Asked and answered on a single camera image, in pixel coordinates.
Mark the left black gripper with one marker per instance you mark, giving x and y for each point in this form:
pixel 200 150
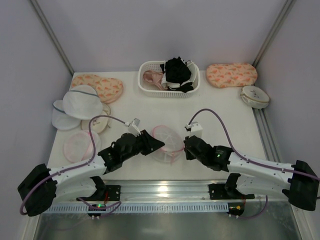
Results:
pixel 144 142

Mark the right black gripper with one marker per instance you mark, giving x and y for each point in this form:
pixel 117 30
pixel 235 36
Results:
pixel 194 146

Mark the pink-trimmed mesh laundry bag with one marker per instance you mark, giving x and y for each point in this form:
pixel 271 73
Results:
pixel 173 145

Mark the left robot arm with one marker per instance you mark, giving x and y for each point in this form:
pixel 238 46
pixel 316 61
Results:
pixel 45 186

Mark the beige laundry bag left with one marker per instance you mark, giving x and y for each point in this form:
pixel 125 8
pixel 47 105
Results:
pixel 98 125

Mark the pink bra in basket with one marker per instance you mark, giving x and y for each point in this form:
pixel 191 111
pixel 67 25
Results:
pixel 154 78

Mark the pink-trimmed flat mesh bag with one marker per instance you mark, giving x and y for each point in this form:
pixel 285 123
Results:
pixel 78 147

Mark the black bra in basket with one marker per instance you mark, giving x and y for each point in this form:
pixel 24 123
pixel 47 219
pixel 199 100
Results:
pixel 176 75

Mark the beige-trimmed laundry bag right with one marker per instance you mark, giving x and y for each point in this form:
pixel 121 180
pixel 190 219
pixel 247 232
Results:
pixel 254 97

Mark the blue-trimmed mesh bag top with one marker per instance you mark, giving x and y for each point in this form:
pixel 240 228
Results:
pixel 82 102

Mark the blue-trimmed mesh bag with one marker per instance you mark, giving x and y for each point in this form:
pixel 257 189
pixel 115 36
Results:
pixel 82 102
pixel 60 120

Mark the blue-trimmed mesh bag lower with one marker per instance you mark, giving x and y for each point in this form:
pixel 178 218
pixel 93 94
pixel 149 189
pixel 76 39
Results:
pixel 60 120

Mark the white plastic basket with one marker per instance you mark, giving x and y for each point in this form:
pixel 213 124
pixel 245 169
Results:
pixel 152 91

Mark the floral pad left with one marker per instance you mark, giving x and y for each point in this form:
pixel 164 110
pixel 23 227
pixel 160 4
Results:
pixel 108 89

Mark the floral pad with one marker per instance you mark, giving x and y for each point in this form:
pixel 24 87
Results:
pixel 225 75
pixel 108 89

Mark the floral pad right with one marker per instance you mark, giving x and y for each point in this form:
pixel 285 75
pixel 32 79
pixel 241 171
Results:
pixel 225 75

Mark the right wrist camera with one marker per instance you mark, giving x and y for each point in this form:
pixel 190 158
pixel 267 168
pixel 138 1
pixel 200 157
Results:
pixel 194 129

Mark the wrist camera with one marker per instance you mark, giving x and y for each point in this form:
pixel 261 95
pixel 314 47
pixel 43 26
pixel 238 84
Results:
pixel 133 127
pixel 194 129

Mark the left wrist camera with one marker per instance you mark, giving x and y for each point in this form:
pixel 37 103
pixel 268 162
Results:
pixel 133 127

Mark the aluminium mounting rail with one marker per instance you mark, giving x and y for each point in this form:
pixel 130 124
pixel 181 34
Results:
pixel 144 191

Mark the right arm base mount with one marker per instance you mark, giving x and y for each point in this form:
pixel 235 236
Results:
pixel 222 191

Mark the white slotted cable duct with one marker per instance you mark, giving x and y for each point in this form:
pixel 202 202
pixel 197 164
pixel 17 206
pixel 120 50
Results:
pixel 143 208

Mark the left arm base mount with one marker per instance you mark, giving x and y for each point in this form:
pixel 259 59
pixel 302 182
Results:
pixel 108 193

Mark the right frame post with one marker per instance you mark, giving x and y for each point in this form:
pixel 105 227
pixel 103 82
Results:
pixel 274 30

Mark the frame post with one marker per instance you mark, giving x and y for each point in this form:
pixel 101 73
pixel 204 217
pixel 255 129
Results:
pixel 274 30
pixel 51 34

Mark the left frame post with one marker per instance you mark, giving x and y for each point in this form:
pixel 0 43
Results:
pixel 51 34

